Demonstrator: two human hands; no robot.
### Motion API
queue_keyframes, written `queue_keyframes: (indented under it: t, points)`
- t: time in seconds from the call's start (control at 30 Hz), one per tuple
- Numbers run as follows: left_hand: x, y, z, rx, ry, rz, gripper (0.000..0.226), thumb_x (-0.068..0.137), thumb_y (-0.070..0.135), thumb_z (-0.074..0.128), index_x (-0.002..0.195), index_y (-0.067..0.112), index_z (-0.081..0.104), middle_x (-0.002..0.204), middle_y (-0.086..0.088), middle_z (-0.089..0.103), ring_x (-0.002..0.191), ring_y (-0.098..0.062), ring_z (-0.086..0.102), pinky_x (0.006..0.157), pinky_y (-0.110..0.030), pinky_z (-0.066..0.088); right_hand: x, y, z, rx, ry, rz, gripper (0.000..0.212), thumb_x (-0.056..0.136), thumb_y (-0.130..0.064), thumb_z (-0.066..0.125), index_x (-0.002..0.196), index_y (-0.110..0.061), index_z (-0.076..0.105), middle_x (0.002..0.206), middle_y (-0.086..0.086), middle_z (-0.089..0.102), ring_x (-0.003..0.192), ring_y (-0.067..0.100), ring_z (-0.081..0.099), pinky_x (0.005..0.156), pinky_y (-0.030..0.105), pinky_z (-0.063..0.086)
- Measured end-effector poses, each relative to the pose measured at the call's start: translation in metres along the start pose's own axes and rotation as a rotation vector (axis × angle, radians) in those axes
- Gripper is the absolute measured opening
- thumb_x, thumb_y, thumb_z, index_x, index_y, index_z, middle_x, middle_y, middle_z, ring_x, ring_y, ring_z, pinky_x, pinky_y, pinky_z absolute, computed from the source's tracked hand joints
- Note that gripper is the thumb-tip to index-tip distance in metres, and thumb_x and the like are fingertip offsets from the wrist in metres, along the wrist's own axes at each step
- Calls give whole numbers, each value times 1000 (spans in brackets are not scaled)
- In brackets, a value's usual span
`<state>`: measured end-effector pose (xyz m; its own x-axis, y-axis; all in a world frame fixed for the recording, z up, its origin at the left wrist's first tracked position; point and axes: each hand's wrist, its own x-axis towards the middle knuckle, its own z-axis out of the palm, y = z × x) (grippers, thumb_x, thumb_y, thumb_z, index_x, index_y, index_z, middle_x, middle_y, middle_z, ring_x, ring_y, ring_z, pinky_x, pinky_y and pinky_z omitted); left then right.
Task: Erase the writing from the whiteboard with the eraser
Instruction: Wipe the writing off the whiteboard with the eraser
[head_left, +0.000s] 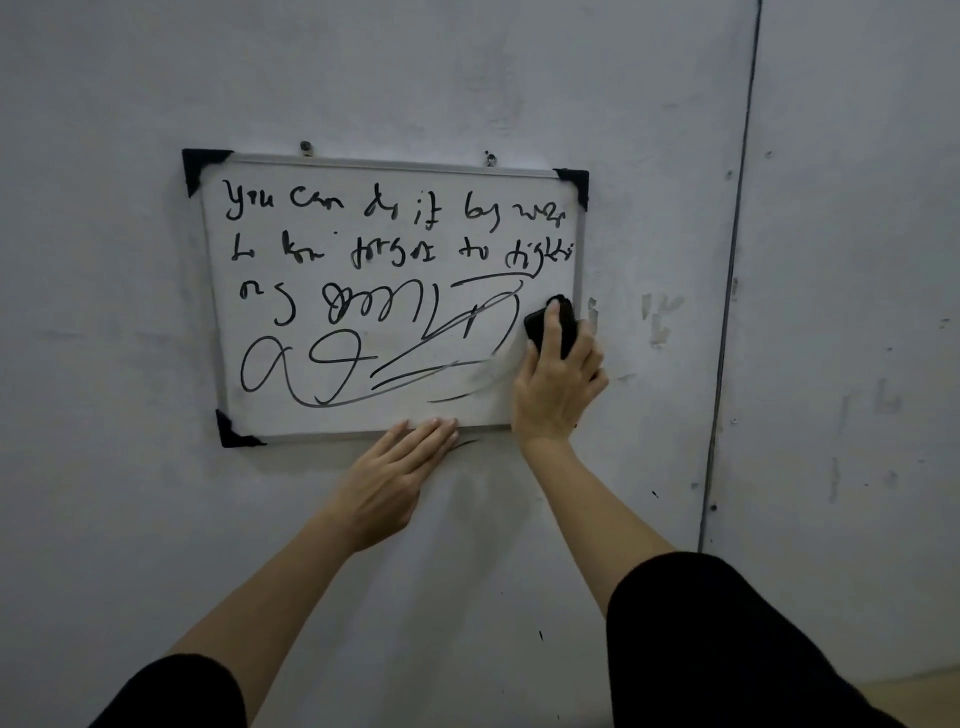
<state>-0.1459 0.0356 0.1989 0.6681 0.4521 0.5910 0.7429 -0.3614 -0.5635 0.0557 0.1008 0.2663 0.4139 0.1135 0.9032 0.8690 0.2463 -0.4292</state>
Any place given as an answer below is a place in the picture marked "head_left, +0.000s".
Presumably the person's left hand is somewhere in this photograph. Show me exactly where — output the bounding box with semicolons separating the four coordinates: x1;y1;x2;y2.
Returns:
330;417;460;556

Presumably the person's right forearm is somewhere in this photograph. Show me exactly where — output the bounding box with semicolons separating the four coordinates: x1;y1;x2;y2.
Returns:
520;436;678;618

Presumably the black sleeve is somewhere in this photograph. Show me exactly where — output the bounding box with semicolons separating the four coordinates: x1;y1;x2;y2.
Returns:
90;653;249;728
606;552;910;728

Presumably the person's right hand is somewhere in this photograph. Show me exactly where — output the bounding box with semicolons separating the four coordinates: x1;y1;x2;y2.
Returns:
511;300;610;450

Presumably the white framed whiteboard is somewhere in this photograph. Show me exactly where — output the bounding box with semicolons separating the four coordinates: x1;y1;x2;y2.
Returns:
182;148;591;449

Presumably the black whiteboard eraser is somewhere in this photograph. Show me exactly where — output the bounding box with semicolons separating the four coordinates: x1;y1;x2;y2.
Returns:
523;294;579;360

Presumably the person's left forearm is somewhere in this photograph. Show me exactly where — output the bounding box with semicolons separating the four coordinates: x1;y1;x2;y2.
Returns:
168;516;363;725

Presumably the black left sleeve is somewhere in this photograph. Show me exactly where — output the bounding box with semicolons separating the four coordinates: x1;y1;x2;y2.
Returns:
90;653;249;728

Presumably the black right sleeve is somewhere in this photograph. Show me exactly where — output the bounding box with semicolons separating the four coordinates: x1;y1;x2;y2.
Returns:
606;552;910;728

